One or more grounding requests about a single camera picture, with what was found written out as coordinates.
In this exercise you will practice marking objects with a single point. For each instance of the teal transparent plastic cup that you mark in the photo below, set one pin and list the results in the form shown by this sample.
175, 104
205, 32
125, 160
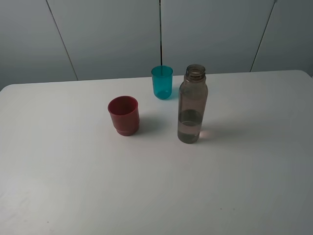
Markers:
162, 77

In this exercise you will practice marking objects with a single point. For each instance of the smoky transparent plastic bottle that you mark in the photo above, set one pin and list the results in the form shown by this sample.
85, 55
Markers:
193, 93

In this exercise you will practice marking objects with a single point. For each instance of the red plastic cup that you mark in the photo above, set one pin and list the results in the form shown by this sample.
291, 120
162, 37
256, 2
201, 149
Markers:
125, 115

